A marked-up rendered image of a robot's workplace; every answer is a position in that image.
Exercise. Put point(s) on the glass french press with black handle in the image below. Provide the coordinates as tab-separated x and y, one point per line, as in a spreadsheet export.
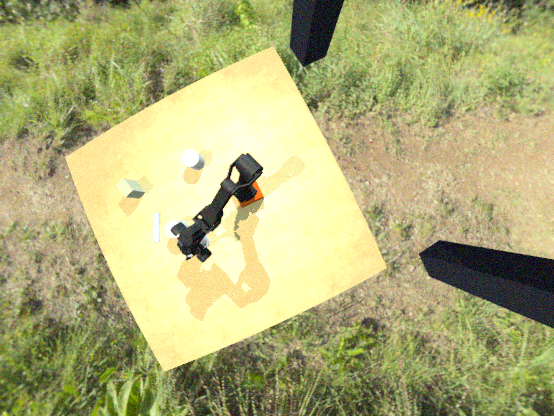
204	242

